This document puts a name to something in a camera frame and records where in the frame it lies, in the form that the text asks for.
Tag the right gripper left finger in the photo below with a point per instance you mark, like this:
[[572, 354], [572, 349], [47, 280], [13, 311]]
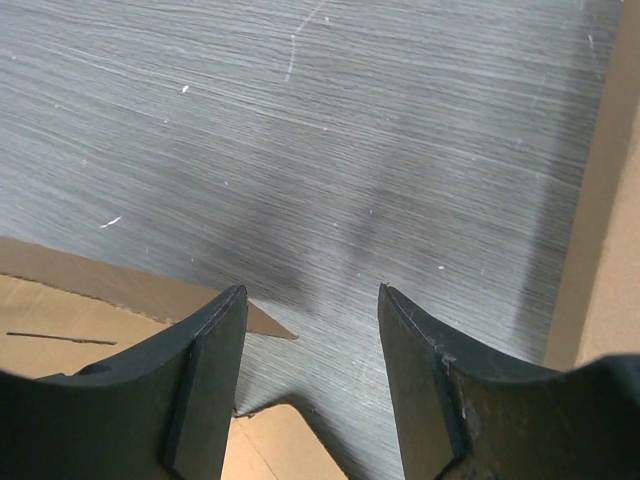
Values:
[[158, 410]]

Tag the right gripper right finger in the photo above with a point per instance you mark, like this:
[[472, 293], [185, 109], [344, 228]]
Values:
[[464, 410]]

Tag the brown cardboard box sheet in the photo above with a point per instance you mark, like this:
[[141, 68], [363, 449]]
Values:
[[61, 312]]

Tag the folded brown cardboard box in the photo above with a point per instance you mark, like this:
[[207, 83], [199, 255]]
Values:
[[597, 308]]

